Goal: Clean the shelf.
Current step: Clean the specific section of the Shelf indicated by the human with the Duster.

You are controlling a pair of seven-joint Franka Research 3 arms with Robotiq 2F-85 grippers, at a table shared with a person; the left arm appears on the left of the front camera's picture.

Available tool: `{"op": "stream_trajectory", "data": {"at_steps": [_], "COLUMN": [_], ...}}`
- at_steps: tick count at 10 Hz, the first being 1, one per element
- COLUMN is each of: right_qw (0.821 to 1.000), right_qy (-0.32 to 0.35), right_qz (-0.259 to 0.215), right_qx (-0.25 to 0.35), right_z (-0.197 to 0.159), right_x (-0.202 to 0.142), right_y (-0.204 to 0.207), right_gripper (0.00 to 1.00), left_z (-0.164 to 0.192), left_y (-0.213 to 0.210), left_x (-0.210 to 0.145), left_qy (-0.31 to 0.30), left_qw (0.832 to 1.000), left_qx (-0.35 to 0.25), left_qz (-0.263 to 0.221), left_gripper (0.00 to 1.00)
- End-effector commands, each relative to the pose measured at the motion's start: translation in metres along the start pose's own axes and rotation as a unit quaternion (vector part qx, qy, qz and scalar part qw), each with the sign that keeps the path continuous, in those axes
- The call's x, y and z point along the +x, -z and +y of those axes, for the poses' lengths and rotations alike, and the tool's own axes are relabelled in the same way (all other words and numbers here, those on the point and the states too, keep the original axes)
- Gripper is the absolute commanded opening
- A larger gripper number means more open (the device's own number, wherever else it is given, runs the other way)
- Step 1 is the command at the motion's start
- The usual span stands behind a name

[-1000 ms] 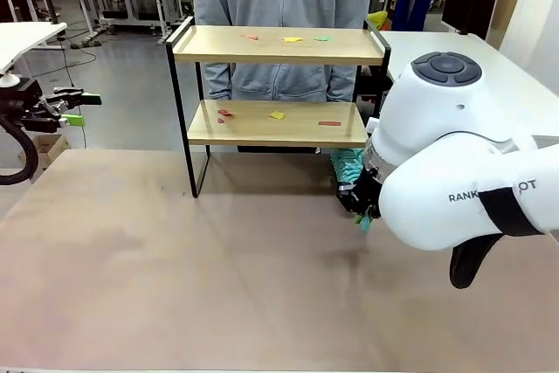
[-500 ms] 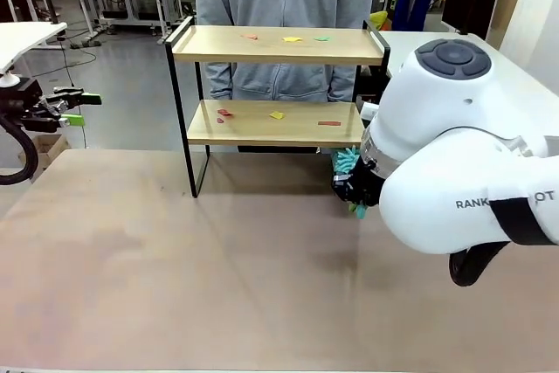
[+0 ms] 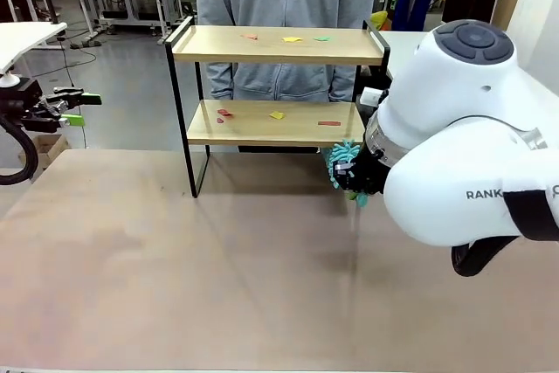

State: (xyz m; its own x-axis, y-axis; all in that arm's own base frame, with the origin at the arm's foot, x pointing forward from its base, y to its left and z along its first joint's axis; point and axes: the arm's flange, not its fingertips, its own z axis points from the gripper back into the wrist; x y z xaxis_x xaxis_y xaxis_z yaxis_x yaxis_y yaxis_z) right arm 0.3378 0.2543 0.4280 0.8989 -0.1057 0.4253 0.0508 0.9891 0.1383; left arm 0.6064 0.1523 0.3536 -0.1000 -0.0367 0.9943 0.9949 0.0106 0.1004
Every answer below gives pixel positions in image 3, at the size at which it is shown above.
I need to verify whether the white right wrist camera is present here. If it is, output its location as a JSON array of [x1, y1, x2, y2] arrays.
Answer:
[[359, 87, 386, 108]]

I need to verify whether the yellow-green bag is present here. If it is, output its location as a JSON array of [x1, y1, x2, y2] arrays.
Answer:
[[369, 10, 390, 31]]

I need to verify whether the black right arm cable sleeve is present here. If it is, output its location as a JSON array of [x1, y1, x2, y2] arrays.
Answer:
[[451, 235, 521, 279]]

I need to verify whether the two-tier wooden shelf black frame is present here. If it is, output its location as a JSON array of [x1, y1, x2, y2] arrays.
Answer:
[[164, 16, 391, 202]]

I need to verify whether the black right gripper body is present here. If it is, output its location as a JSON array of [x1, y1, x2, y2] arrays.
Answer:
[[348, 144, 390, 198]]

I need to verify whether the cardboard box on floor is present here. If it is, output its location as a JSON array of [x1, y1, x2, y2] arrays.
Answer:
[[17, 133, 72, 169]]

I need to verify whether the black floor cable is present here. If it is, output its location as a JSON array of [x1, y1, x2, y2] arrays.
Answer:
[[54, 34, 98, 149]]

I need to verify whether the person's right forearm grey sleeve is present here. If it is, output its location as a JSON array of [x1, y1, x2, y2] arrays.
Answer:
[[204, 10, 239, 101]]

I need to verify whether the black arm cable sleeve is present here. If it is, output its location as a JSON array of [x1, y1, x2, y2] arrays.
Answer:
[[451, 235, 521, 279], [0, 116, 41, 187]]

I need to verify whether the teal chenille duster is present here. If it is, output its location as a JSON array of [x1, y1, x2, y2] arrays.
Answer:
[[324, 138, 371, 211]]

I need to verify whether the black left arm cable sleeve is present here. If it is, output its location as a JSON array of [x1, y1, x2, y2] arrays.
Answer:
[[0, 116, 41, 187]]

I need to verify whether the white side desk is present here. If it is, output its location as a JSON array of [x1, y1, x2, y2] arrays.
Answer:
[[0, 21, 69, 76]]

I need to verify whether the black strap on right arm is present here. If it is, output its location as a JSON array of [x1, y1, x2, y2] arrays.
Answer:
[[501, 188, 559, 244]]

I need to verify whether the person's left forearm grey sleeve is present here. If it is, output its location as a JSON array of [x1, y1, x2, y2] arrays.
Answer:
[[327, 10, 376, 104]]

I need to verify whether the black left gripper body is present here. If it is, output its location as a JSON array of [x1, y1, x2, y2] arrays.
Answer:
[[0, 79, 63, 134]]

